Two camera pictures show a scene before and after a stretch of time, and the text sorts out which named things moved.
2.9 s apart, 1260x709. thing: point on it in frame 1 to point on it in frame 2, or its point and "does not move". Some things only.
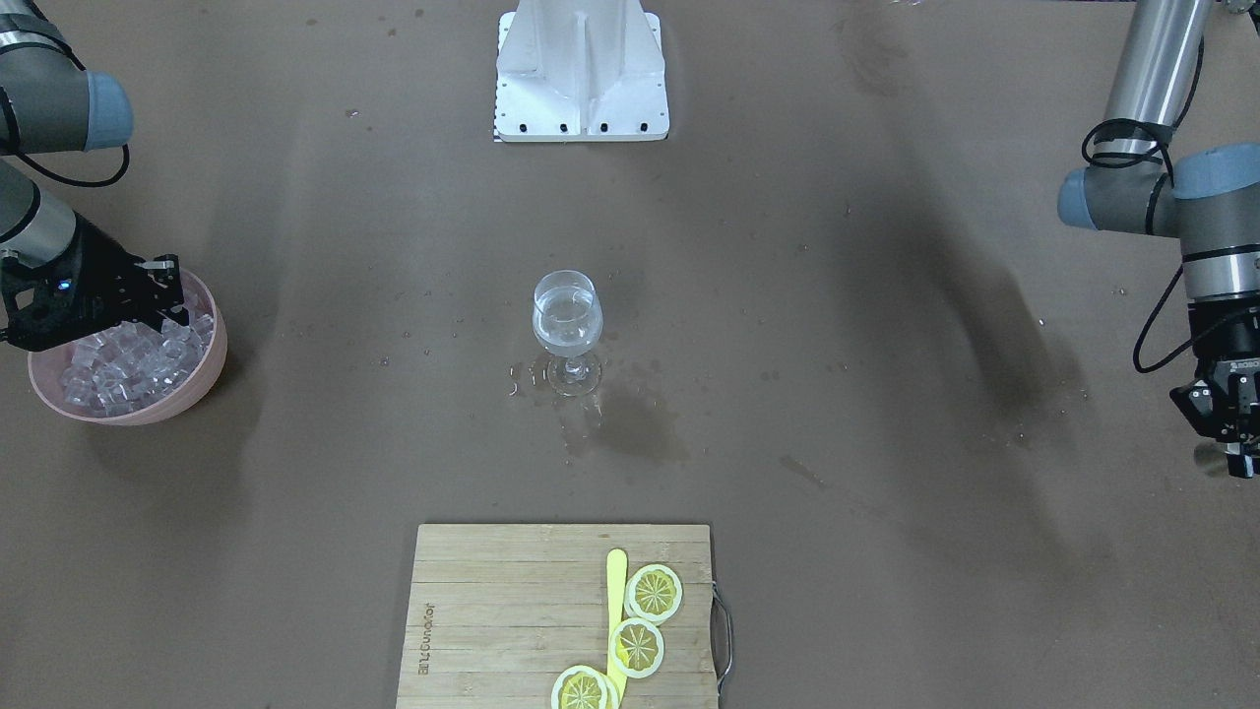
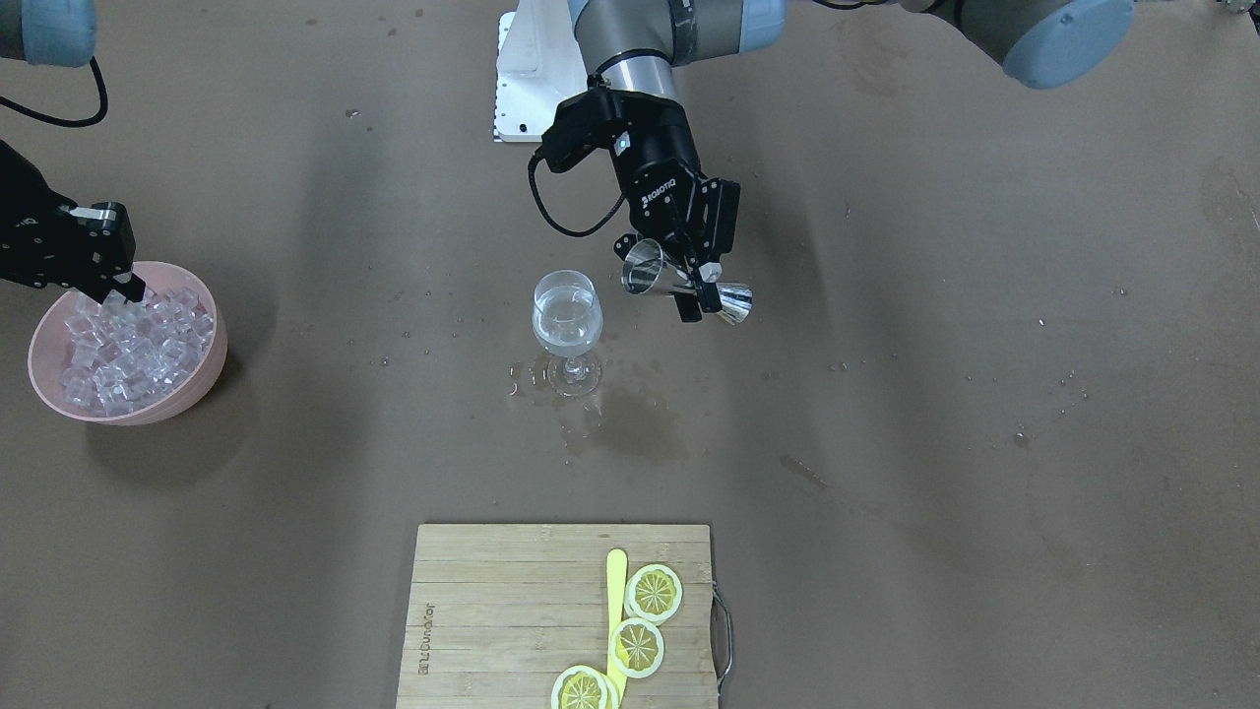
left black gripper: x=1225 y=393 to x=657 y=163
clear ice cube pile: x=129 y=363 does not move
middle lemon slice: x=637 y=647 does not move
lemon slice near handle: x=654 y=593 does not move
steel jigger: x=1211 y=457 to x=646 y=269
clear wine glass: x=568 y=317 does not move
